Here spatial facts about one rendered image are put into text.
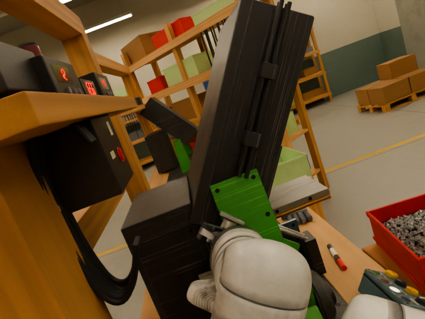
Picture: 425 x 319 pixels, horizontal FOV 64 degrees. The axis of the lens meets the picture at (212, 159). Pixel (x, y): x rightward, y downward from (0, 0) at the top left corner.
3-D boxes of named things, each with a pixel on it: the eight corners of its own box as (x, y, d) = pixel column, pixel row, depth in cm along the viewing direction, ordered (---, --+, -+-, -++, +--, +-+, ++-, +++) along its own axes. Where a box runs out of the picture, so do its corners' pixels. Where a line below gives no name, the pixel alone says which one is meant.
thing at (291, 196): (308, 183, 104) (305, 174, 104) (331, 198, 89) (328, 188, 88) (190, 229, 103) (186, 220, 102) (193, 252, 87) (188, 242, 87)
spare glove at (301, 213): (277, 210, 143) (276, 205, 142) (301, 202, 142) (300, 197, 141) (286, 230, 123) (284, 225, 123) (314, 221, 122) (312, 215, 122)
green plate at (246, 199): (282, 249, 83) (251, 169, 85) (291, 256, 75) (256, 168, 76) (239, 266, 83) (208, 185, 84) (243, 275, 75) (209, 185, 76)
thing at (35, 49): (47, 59, 89) (40, 43, 88) (40, 57, 84) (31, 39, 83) (29, 66, 89) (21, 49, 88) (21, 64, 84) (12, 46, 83)
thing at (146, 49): (305, 211, 340) (227, -34, 292) (174, 206, 512) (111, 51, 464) (330, 187, 374) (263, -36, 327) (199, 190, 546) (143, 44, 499)
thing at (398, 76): (409, 92, 687) (401, 56, 672) (443, 89, 610) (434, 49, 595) (358, 112, 672) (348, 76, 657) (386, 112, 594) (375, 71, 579)
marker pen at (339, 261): (327, 249, 103) (326, 244, 103) (332, 247, 103) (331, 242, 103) (342, 271, 91) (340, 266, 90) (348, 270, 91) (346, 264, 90)
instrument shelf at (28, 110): (138, 107, 123) (133, 96, 122) (42, 126, 35) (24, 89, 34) (73, 131, 122) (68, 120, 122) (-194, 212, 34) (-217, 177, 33)
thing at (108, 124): (135, 173, 80) (110, 113, 77) (124, 193, 63) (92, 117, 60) (86, 192, 79) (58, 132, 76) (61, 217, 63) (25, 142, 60)
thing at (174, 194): (222, 263, 117) (188, 174, 110) (238, 319, 87) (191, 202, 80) (172, 283, 116) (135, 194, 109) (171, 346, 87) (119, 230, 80)
